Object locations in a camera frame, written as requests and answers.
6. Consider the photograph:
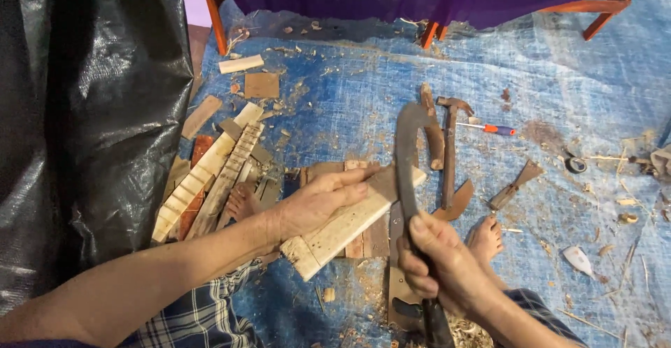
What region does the curved dark machete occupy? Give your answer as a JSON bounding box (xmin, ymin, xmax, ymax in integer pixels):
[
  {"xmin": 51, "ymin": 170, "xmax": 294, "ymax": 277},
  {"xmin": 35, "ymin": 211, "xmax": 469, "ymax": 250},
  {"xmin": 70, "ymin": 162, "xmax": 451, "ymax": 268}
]
[{"xmin": 394, "ymin": 103, "xmax": 457, "ymax": 348}]

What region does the heap of wood shavings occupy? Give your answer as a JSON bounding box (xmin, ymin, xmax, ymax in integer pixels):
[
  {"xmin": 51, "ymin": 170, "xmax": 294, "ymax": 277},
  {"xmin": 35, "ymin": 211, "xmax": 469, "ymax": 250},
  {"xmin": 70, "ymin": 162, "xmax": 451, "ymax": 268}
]
[{"xmin": 445, "ymin": 316, "xmax": 495, "ymax": 348}]

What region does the black plastic sheet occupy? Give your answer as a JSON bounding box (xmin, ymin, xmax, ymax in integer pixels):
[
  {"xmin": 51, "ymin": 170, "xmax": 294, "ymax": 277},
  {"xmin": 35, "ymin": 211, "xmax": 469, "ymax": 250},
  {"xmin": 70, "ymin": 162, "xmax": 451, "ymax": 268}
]
[{"xmin": 0, "ymin": 0, "xmax": 195, "ymax": 318}]

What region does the small white plastic bottle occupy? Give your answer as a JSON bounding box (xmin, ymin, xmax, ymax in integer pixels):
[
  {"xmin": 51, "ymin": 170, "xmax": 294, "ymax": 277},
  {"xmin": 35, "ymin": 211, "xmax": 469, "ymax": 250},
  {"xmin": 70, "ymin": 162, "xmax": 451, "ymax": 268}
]
[{"xmin": 562, "ymin": 245, "xmax": 596, "ymax": 279}]

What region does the person's left foot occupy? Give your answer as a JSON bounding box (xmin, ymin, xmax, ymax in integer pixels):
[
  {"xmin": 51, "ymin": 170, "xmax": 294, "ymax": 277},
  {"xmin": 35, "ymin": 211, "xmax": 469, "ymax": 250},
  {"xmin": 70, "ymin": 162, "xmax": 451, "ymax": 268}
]
[{"xmin": 226, "ymin": 182, "xmax": 263, "ymax": 223}]

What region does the red-brown wooden furniture frame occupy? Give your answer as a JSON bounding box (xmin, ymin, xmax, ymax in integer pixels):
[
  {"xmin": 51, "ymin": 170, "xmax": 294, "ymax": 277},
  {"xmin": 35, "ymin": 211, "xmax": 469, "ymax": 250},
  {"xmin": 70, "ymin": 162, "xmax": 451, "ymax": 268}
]
[{"xmin": 196, "ymin": 0, "xmax": 647, "ymax": 56}]

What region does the square brown board piece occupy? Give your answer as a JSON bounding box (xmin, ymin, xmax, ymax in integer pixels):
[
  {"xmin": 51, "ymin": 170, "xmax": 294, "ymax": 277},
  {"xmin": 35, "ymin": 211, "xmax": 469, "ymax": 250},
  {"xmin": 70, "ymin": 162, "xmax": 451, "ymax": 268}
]
[{"xmin": 244, "ymin": 72, "xmax": 281, "ymax": 100}]

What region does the rusty hammer with wooden handle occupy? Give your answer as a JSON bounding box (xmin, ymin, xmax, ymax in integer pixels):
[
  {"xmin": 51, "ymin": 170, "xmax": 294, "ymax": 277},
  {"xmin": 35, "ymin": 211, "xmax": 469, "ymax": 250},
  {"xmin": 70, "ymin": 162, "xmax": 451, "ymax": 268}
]
[{"xmin": 436, "ymin": 96, "xmax": 475, "ymax": 210}]

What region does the pale wooden plank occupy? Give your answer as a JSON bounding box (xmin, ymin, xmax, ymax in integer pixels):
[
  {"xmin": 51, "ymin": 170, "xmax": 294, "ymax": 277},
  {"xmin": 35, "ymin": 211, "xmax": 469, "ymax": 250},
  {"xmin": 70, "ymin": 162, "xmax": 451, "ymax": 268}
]
[{"xmin": 279, "ymin": 165, "xmax": 428, "ymax": 282}]

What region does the short brown wooden stick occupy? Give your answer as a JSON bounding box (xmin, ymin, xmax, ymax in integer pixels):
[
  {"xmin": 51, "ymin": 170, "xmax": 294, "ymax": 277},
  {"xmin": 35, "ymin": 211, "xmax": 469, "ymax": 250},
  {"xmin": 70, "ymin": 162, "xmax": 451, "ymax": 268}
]
[{"xmin": 419, "ymin": 82, "xmax": 446, "ymax": 171}]

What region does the small pale wooden block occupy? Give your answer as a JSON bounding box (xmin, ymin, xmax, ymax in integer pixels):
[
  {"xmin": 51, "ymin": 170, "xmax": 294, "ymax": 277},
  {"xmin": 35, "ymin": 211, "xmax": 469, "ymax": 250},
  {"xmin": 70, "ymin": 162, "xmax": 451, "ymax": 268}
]
[{"xmin": 218, "ymin": 54, "xmax": 265, "ymax": 75}]

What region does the brown wooden boards base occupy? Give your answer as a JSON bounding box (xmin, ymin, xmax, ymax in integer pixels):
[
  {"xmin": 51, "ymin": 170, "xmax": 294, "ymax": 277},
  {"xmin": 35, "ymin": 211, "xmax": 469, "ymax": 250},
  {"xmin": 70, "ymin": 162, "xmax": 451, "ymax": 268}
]
[{"xmin": 299, "ymin": 160, "xmax": 420, "ymax": 259}]

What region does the curved brown wood shard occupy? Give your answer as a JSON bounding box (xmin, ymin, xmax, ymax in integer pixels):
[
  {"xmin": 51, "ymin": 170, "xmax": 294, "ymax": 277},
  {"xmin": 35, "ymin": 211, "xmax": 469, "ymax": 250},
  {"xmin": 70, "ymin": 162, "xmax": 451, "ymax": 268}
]
[{"xmin": 432, "ymin": 179, "xmax": 476, "ymax": 222}]

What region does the flat brown wooden strip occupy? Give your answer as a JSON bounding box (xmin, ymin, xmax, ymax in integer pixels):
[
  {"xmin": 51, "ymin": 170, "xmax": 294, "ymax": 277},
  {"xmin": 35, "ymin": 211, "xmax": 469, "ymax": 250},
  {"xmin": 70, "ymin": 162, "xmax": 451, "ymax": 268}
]
[{"xmin": 181, "ymin": 94, "xmax": 224, "ymax": 140}]

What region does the orange and blue screwdriver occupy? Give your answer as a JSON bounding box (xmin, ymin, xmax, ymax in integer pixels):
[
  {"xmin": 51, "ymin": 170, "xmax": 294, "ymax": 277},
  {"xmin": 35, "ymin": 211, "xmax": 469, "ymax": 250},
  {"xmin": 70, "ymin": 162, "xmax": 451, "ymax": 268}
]
[{"xmin": 456, "ymin": 122, "xmax": 517, "ymax": 137}]

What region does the person's foot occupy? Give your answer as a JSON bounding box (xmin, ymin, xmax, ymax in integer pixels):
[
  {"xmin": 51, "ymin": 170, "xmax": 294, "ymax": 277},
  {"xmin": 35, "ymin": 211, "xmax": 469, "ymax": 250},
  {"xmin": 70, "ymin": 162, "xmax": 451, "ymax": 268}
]
[
  {"xmin": 465, "ymin": 215, "xmax": 505, "ymax": 266},
  {"xmin": 226, "ymin": 182, "xmax": 263, "ymax": 223}
]

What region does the reddish wooden strip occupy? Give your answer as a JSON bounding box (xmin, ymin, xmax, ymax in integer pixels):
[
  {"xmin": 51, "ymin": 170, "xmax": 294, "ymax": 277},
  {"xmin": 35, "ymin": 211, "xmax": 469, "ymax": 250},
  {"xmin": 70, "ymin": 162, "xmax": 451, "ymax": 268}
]
[{"xmin": 178, "ymin": 135, "xmax": 216, "ymax": 242}]

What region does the rusty hand saw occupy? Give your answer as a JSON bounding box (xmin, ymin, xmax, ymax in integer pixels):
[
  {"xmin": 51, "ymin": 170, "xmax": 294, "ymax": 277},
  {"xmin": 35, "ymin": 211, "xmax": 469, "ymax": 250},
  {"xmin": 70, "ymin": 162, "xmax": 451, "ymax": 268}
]
[{"xmin": 387, "ymin": 200, "xmax": 426, "ymax": 333}]

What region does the person's left hand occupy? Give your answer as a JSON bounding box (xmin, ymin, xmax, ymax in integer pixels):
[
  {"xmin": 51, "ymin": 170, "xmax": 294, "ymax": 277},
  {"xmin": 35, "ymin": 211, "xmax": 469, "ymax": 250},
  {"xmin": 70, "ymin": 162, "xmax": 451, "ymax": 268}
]
[{"xmin": 273, "ymin": 166, "xmax": 382, "ymax": 244}]

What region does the narrow grey notched wooden slat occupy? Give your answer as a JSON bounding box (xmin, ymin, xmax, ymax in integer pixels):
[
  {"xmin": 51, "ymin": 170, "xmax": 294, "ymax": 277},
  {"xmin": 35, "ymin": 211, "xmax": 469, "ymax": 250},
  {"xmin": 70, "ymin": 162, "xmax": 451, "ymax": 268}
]
[{"xmin": 185, "ymin": 122, "xmax": 266, "ymax": 241}]

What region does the person's right foot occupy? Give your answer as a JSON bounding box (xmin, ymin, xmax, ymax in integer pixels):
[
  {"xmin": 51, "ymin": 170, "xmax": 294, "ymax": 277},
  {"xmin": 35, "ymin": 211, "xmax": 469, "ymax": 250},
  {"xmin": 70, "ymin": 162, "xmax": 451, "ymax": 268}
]
[{"xmin": 465, "ymin": 215, "xmax": 505, "ymax": 266}]

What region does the person's right hand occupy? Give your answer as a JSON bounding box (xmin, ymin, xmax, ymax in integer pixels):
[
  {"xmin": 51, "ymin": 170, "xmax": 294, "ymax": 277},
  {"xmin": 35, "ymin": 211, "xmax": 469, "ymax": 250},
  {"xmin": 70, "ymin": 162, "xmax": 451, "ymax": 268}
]
[{"xmin": 396, "ymin": 212, "xmax": 505, "ymax": 321}]

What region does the blue tarp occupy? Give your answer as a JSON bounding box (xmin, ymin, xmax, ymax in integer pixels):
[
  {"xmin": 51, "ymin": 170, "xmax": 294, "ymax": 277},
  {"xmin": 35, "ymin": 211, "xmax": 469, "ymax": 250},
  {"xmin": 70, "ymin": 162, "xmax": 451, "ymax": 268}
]
[{"xmin": 178, "ymin": 0, "xmax": 671, "ymax": 348}]

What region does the rusty chisel with wooden handle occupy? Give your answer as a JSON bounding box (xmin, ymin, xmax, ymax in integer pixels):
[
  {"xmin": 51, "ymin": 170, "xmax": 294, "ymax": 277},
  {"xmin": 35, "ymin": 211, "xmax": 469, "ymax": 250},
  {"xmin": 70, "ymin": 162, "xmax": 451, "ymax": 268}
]
[{"xmin": 489, "ymin": 159, "xmax": 545, "ymax": 212}]

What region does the wide pale notched wooden slat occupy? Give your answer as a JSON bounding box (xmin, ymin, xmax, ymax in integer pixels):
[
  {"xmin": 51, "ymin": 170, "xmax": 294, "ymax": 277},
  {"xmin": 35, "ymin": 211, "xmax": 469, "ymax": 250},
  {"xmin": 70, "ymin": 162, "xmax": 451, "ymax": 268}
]
[{"xmin": 151, "ymin": 102, "xmax": 265, "ymax": 243}]

